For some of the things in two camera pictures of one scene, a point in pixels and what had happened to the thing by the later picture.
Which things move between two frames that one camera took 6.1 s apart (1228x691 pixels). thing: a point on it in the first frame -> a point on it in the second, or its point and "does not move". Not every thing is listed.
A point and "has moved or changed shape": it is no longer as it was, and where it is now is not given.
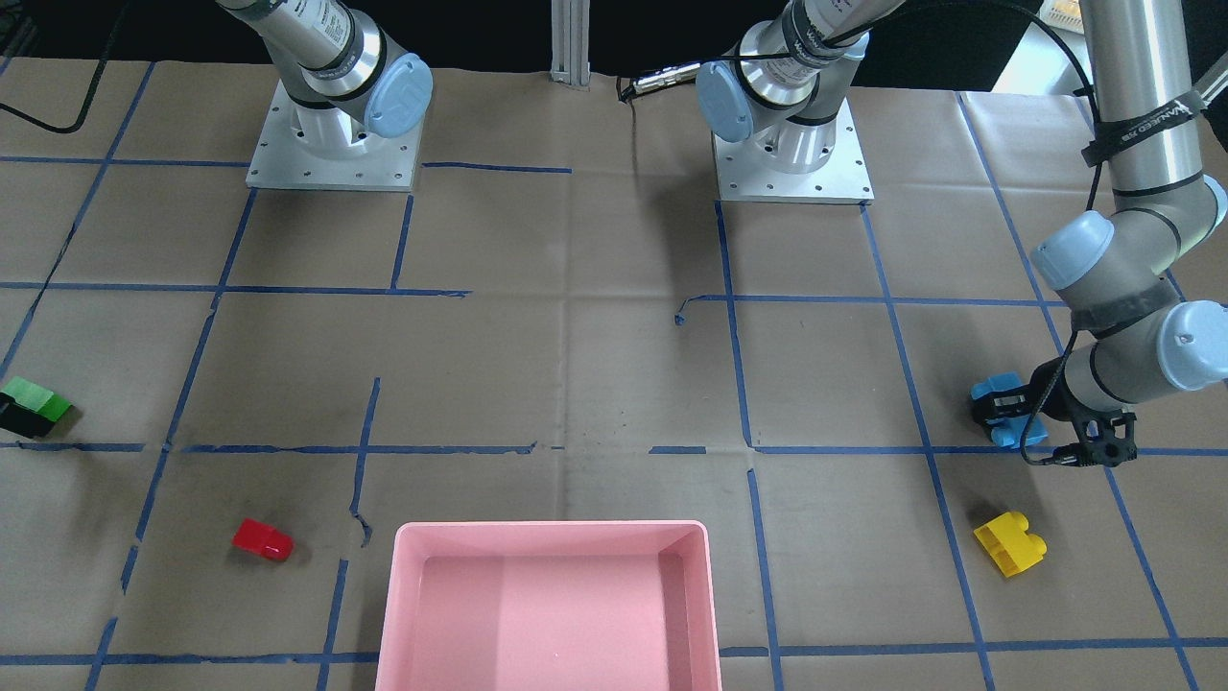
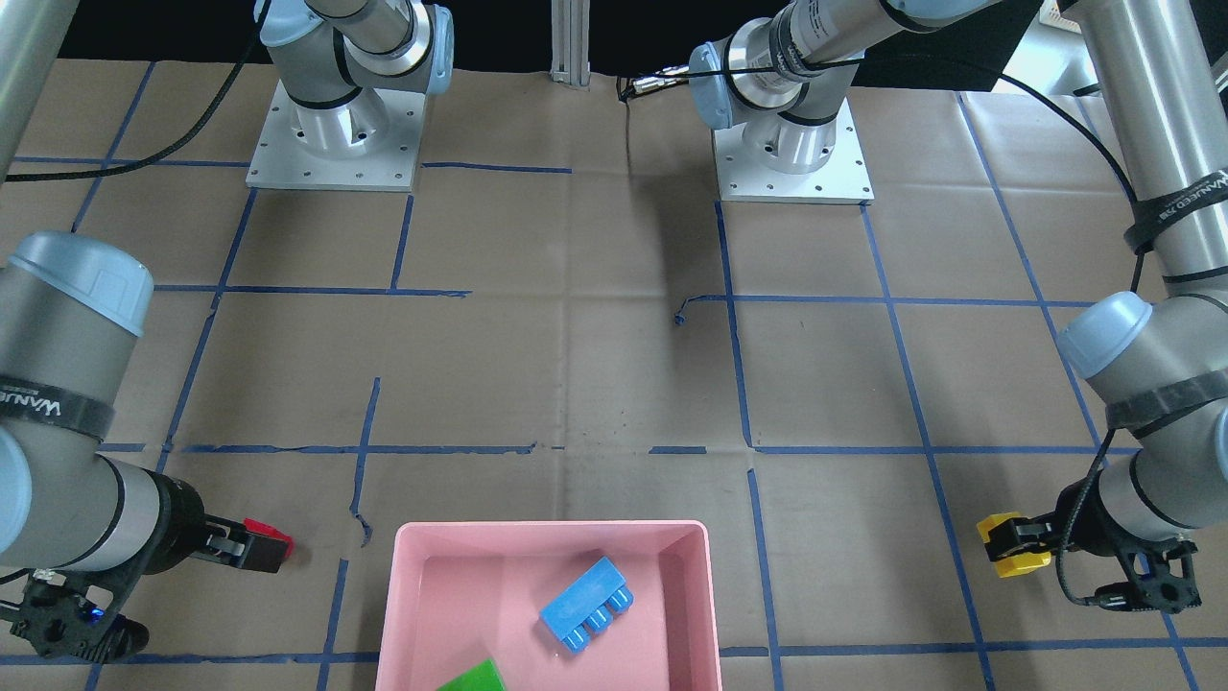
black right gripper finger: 21,419 -> 231,543
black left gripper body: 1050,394 -> 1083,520
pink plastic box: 549,606 does not move
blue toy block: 1009,431 -> 588,606
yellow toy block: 1011,548 does not move
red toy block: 263,538 does not move
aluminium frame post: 570,40 does not move
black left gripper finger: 1017,400 -> 1022,536
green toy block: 34,396 has moved or changed shape
